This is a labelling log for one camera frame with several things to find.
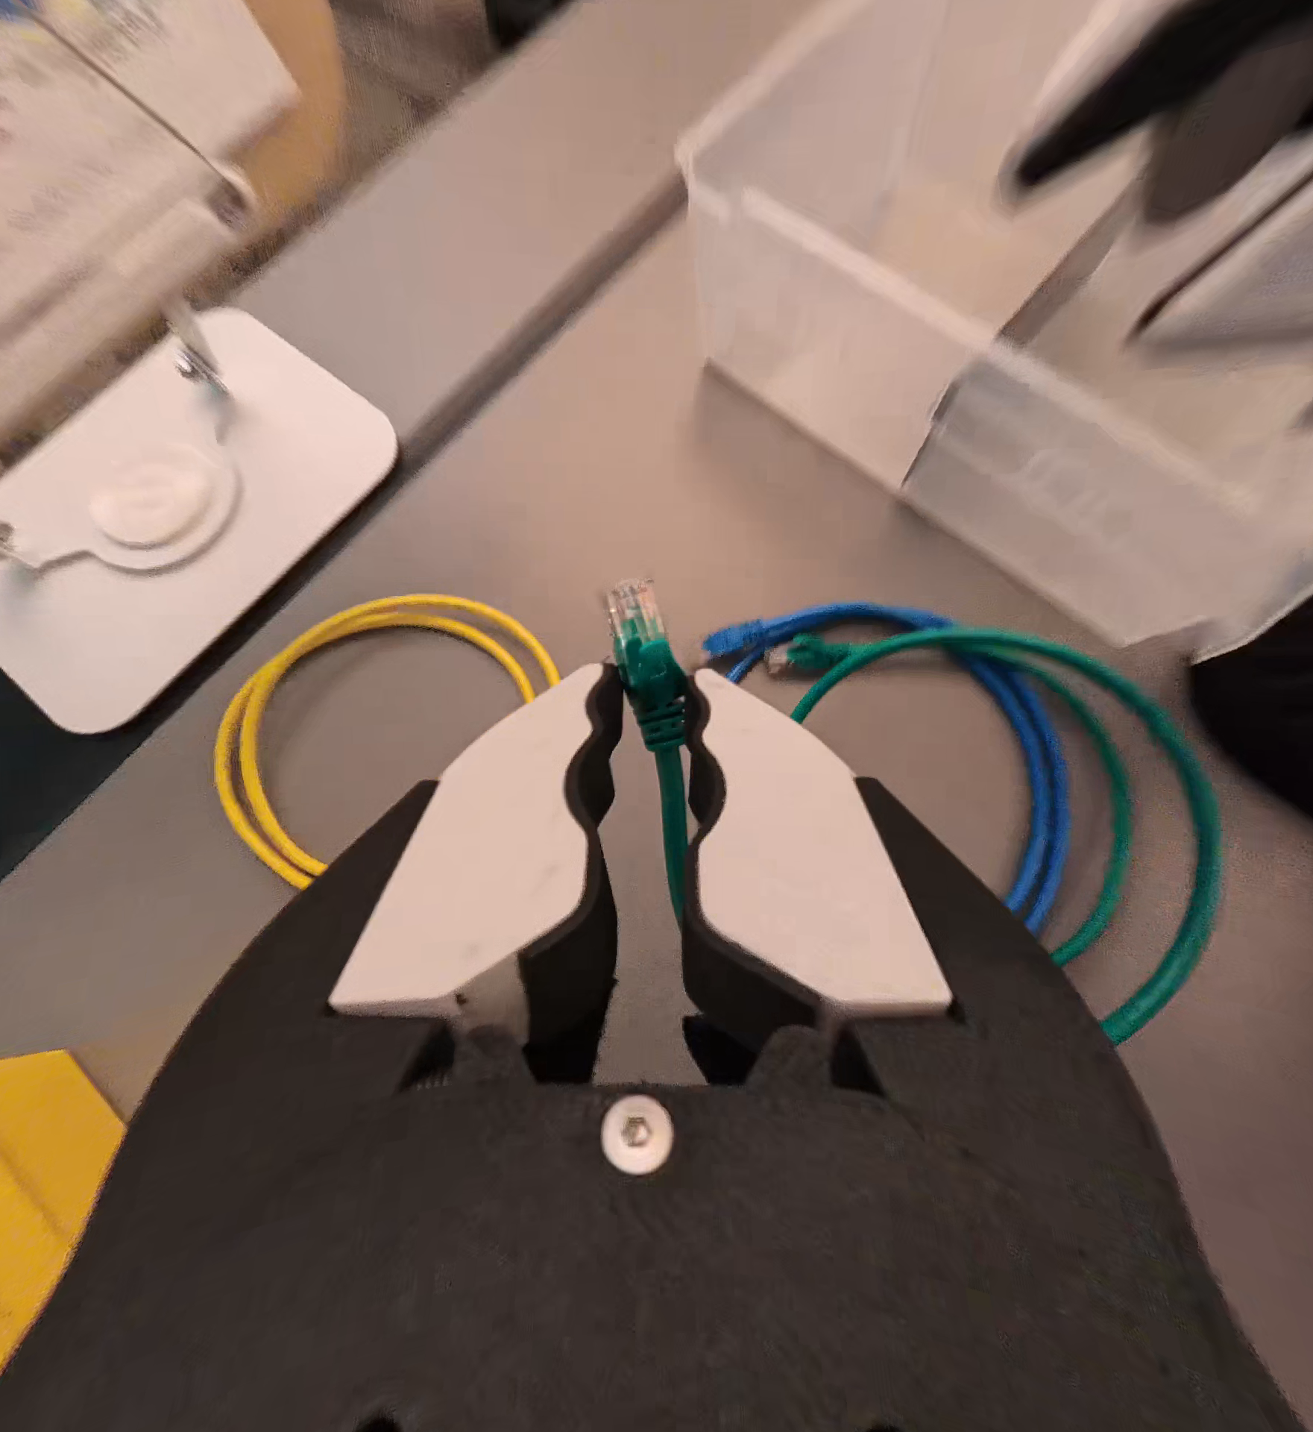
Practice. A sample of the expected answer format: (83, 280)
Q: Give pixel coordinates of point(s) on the printed instruction sheet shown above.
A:
(53, 167)

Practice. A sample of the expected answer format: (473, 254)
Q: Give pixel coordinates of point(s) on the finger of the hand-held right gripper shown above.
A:
(1070, 66)
(1283, 280)

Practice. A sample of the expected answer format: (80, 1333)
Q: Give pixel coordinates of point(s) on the clear plastic bin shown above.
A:
(813, 335)

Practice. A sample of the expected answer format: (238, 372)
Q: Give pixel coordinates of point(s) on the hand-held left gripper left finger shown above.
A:
(489, 872)

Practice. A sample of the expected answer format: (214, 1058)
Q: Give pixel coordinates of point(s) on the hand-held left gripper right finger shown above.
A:
(813, 883)

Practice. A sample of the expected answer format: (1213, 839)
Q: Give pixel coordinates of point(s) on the white board stand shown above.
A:
(276, 447)

